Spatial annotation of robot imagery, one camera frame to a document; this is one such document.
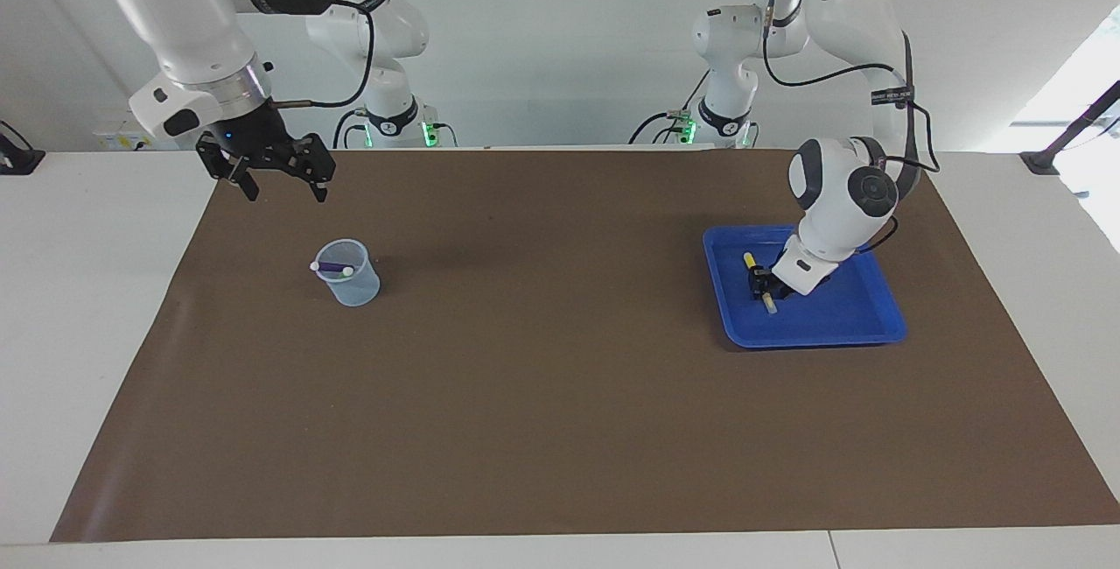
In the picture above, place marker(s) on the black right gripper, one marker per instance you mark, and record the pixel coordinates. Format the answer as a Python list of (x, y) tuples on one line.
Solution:
[(254, 131)]

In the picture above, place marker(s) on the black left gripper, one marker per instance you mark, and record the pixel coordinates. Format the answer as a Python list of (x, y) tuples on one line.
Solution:
[(783, 284)]

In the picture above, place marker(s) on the yellow highlighter pen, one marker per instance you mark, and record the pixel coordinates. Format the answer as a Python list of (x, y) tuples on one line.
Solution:
[(749, 260)]

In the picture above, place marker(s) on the purple highlighter pen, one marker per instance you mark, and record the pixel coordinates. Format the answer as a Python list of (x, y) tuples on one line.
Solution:
[(332, 268)]

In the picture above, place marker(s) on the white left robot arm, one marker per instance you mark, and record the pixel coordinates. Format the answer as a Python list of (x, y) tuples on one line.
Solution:
[(840, 201)]

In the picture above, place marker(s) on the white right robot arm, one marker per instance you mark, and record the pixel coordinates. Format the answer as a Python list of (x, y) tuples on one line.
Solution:
[(175, 9)]

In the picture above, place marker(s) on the blue plastic tray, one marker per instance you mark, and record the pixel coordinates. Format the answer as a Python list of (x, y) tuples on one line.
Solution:
[(840, 328)]

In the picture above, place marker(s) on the clear plastic cup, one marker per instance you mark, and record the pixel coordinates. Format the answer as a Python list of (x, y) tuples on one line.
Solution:
[(354, 291)]

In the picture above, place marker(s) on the brown table mat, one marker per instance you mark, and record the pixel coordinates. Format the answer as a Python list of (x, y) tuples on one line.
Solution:
[(560, 420)]

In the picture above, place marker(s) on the black clamp stand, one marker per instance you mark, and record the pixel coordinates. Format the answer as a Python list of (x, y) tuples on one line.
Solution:
[(1072, 127)]

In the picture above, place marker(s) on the black table bracket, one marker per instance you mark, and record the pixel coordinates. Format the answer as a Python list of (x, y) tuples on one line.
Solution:
[(17, 159)]

